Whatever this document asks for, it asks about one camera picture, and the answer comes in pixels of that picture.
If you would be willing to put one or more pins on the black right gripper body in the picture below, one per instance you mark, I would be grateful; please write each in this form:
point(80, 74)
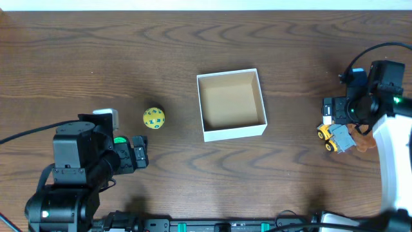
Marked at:
point(336, 109)

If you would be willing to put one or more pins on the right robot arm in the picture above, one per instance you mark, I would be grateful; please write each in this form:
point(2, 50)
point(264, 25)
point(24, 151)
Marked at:
point(375, 99)

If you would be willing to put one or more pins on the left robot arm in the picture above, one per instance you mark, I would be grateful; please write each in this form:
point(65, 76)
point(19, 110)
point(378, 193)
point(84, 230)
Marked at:
point(87, 156)

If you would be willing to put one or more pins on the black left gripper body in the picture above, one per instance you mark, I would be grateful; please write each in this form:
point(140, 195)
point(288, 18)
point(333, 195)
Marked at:
point(129, 156)

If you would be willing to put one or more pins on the brown plush toy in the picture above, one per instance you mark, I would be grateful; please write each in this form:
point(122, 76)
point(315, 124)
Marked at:
point(362, 142)

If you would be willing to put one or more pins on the yellow ball with blue letters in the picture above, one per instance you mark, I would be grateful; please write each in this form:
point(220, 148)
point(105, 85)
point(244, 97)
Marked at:
point(154, 118)

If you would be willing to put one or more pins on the white cardboard box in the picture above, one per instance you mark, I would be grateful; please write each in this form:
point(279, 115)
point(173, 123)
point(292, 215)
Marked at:
point(231, 105)

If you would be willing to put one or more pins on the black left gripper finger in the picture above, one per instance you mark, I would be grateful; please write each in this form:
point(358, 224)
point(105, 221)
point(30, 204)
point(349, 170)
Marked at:
point(142, 160)
point(140, 141)

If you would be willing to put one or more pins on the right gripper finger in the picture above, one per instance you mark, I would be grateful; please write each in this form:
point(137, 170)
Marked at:
point(327, 120)
point(327, 109)

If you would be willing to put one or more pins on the yellow and grey toy truck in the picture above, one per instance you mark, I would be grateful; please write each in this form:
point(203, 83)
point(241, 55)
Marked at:
point(336, 136)

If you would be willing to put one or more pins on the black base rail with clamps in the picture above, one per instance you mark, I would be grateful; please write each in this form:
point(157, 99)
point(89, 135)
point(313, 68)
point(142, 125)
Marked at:
point(284, 221)

